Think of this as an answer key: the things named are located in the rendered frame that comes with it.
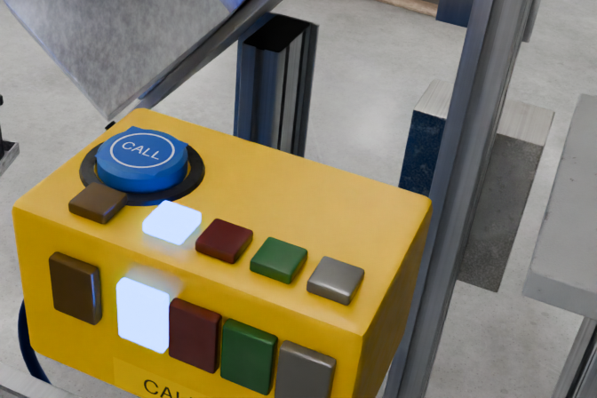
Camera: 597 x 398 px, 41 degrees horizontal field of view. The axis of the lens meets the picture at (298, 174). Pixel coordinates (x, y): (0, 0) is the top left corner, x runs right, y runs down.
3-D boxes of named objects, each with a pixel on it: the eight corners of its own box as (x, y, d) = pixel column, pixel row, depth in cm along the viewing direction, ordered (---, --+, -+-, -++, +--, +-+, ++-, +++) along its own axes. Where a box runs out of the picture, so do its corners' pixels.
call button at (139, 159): (202, 170, 37) (203, 139, 36) (157, 215, 34) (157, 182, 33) (130, 146, 38) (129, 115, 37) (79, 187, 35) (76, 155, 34)
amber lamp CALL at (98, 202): (129, 203, 34) (128, 192, 33) (104, 226, 32) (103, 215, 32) (93, 191, 34) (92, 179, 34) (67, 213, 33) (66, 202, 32)
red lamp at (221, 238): (253, 241, 32) (254, 229, 32) (234, 266, 31) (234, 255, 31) (215, 226, 33) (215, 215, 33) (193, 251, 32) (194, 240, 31)
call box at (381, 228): (401, 353, 42) (439, 191, 36) (332, 507, 34) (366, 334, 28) (141, 256, 47) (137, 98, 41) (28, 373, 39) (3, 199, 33)
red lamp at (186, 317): (220, 366, 33) (224, 314, 31) (214, 376, 32) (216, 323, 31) (174, 347, 33) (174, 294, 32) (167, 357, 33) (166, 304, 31)
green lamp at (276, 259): (307, 259, 32) (309, 248, 31) (290, 287, 30) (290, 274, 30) (266, 245, 32) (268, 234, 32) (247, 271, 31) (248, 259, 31)
